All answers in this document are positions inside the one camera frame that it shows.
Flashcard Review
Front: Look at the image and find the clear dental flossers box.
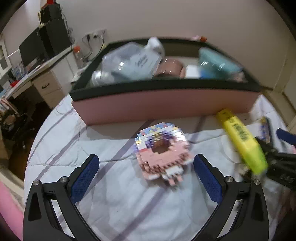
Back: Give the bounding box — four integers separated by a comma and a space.
101, 42, 162, 80

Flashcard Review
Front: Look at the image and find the pink block donut toy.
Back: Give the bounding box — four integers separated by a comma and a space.
133, 122, 193, 186

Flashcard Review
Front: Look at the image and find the rose gold metallic cup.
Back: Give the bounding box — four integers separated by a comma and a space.
154, 58, 186, 78

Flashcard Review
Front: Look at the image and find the gold black rectangular lighter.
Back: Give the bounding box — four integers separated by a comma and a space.
260, 116, 273, 144

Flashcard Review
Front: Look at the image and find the yellow highlighter marker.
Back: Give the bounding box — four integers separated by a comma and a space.
217, 109, 268, 174

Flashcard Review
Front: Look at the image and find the wall power socket strip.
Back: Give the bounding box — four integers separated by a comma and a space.
84, 29, 107, 40

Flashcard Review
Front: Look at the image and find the white striped tablecloth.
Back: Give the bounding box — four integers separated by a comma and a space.
23, 95, 295, 240

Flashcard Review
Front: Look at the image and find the pink black storage box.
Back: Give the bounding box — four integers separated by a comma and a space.
70, 41, 263, 125

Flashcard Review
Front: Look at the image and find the white ear-shaped device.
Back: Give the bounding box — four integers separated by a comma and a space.
144, 37, 165, 58

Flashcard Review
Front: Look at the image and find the bottle with orange cap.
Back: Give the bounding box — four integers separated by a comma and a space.
73, 46, 85, 68

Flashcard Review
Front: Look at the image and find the white desk with drawers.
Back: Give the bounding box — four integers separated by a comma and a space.
4, 46, 77, 109

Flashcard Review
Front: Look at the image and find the low white side cabinet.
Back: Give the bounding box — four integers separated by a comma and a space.
70, 62, 91, 83

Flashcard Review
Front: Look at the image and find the black computer monitor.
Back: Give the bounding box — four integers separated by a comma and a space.
19, 27, 48, 67

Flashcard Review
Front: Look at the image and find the white silver round gadget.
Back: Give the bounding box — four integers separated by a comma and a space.
90, 70, 115, 86

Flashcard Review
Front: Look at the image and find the black speaker on tower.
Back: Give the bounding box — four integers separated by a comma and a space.
40, 3, 62, 24

